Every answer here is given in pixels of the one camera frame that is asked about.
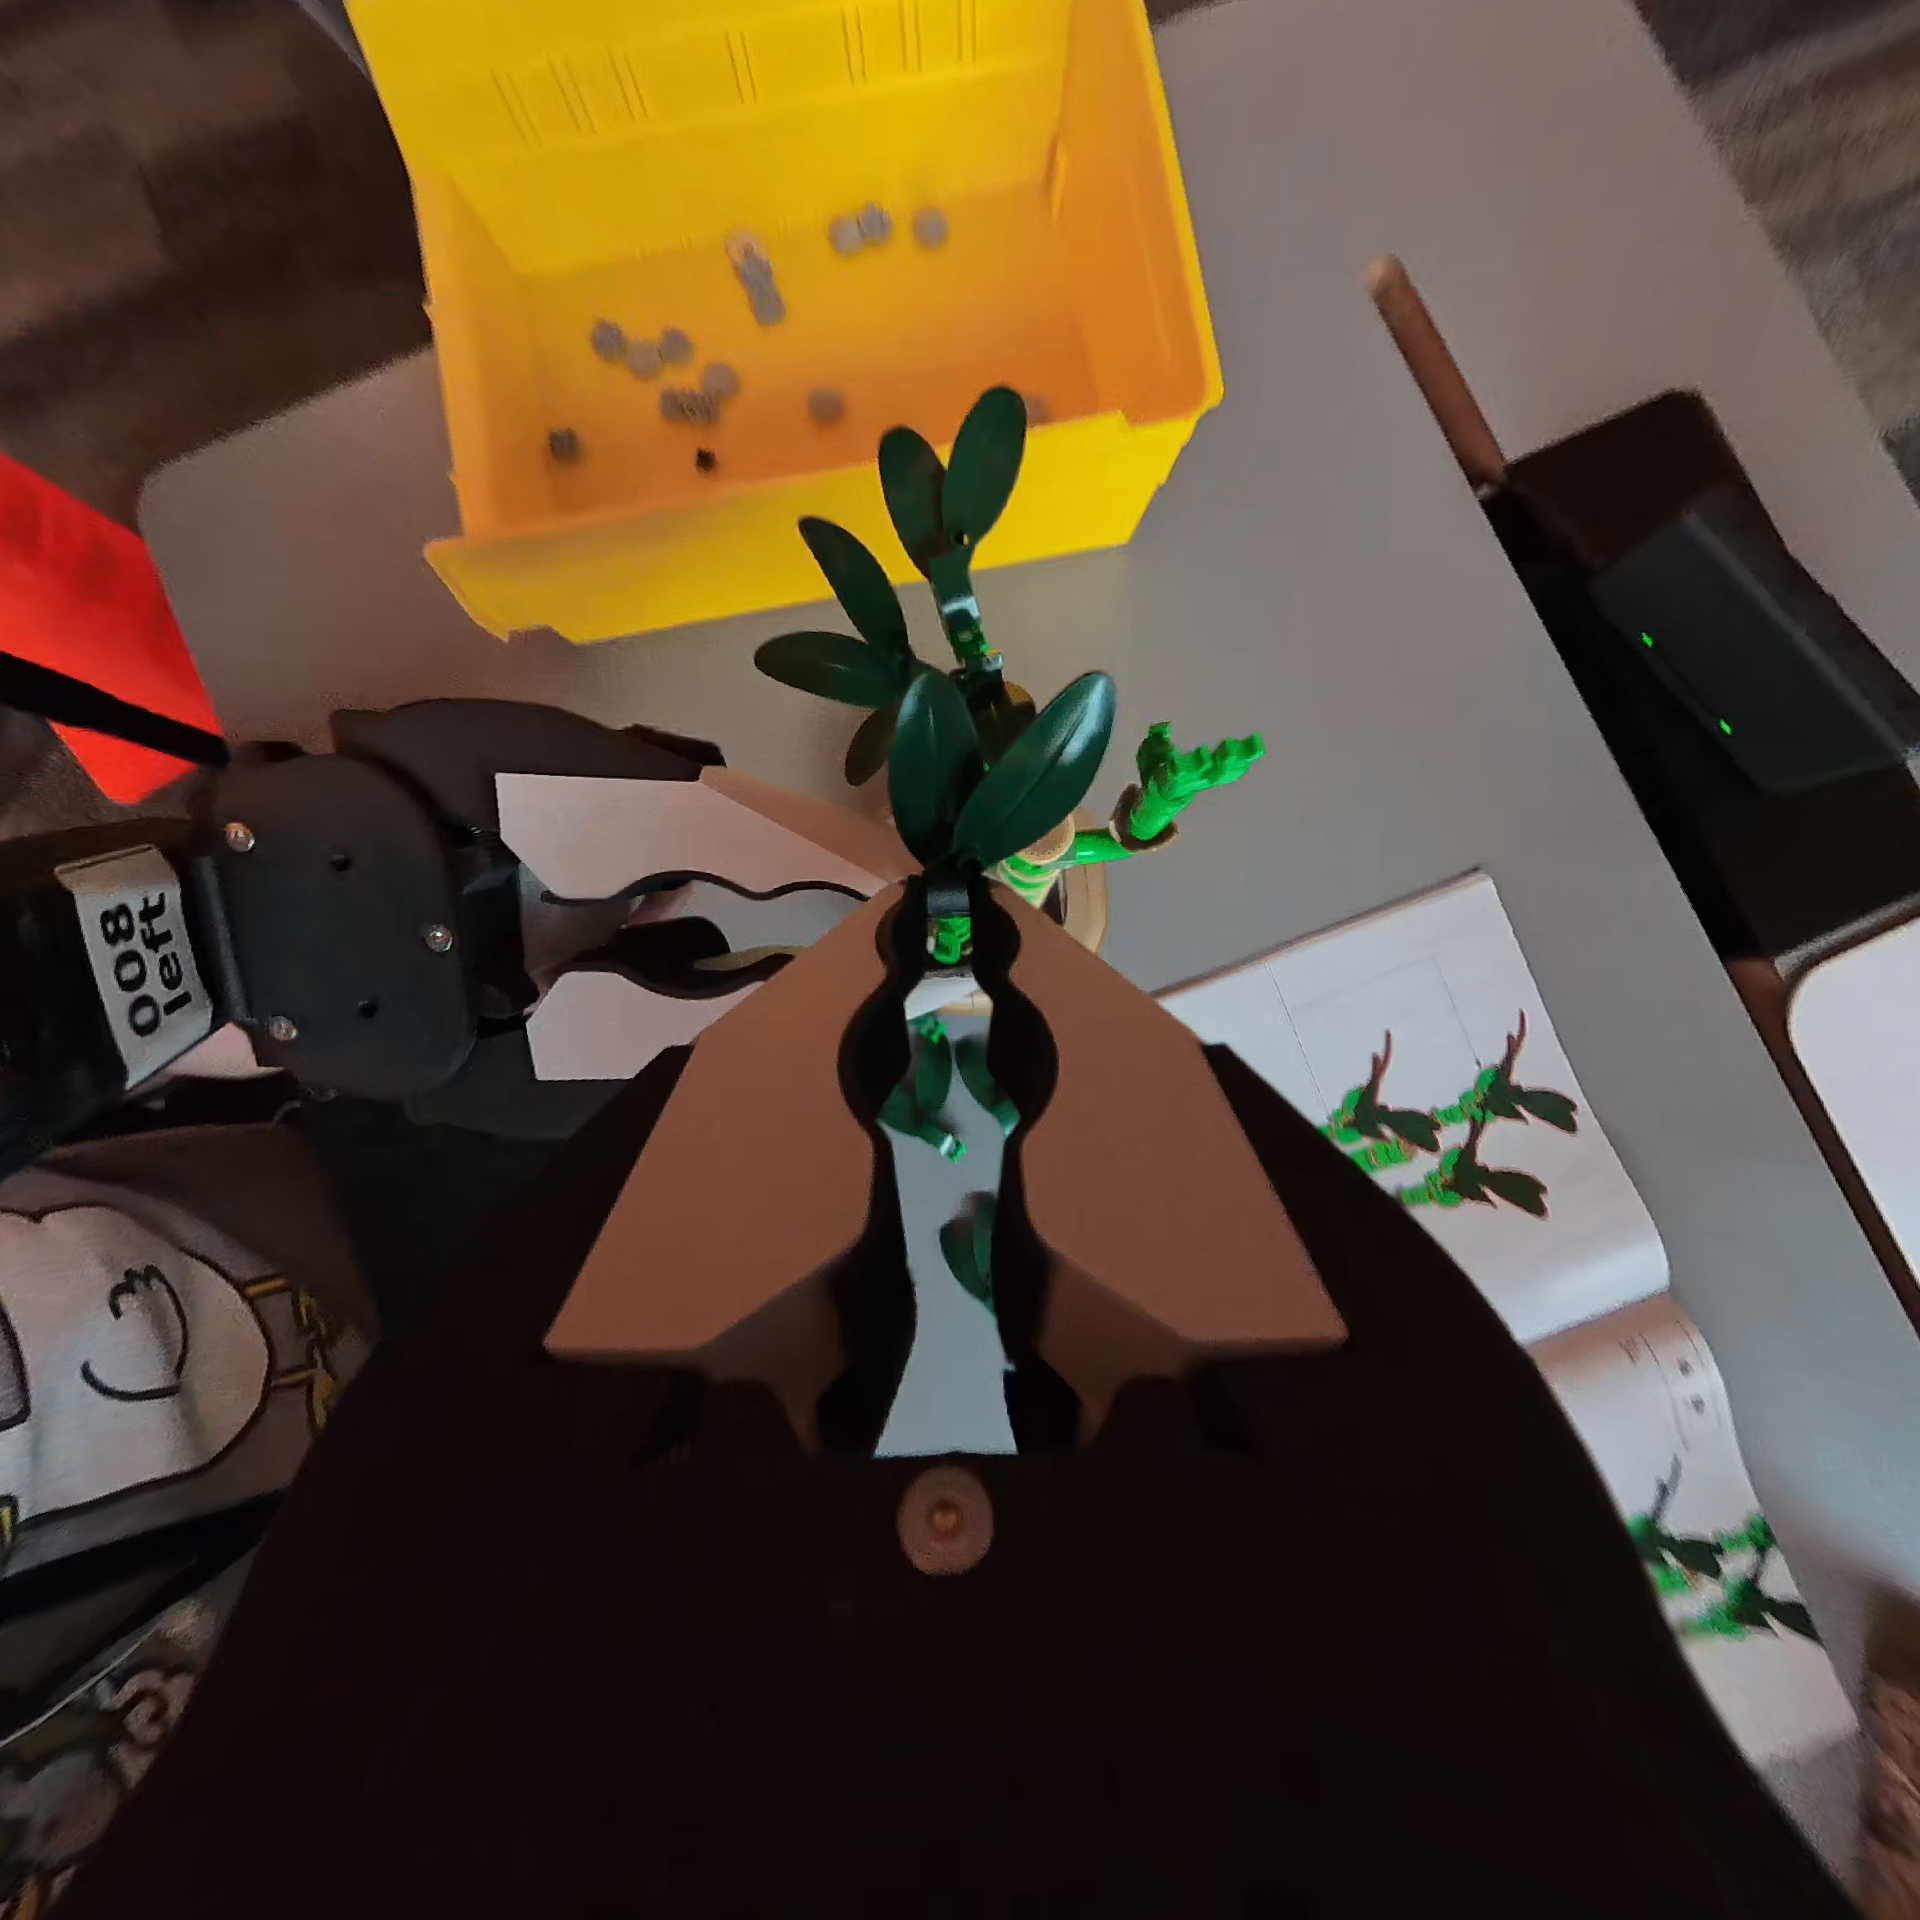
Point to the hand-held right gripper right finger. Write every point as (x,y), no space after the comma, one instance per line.
(1170,1201)

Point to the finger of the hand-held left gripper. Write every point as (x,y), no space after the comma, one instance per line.
(599,1037)
(629,827)

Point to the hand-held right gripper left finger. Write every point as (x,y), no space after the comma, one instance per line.
(720,1201)

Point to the dark green lego leaf piece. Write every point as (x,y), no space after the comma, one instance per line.
(974,1244)
(1037,764)
(922,1089)

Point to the green lego bamboo plant model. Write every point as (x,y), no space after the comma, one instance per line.
(856,599)

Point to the lego instruction booklet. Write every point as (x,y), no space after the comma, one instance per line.
(1424,1020)

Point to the pile of grey lego studs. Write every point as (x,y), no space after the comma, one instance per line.
(692,361)

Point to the yellow plastic bin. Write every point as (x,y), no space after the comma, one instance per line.
(750,494)

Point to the person's printed shirt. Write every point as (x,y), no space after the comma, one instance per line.
(136,1350)

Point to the black device with green lights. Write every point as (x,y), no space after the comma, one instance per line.
(1740,662)

